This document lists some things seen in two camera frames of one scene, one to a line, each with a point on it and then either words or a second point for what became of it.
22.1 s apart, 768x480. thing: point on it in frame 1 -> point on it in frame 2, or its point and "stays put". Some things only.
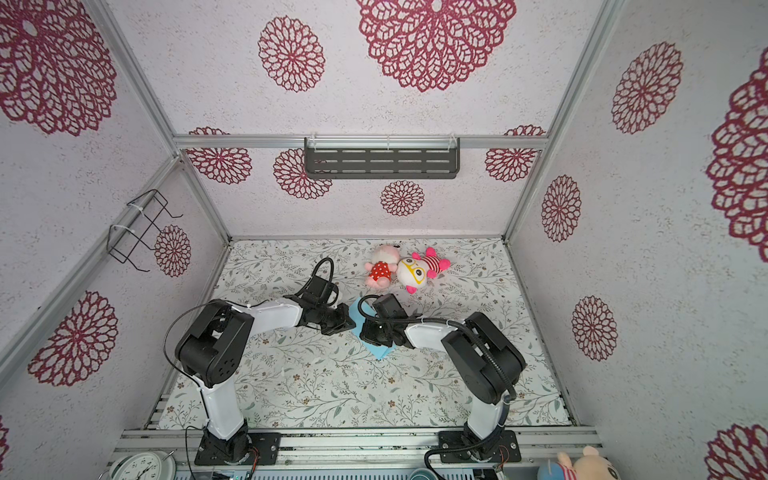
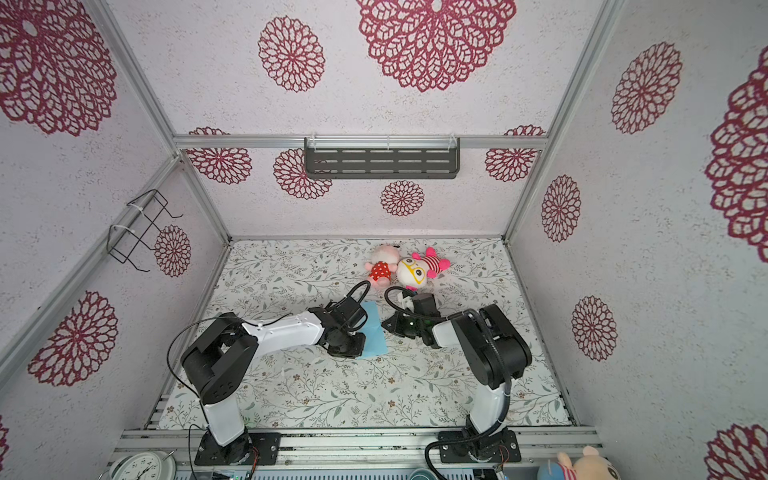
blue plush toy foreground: [550, 471] stays put
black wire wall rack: [123, 240] stays put
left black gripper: [345, 322] -> [360, 338]
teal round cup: [423, 474] stays put
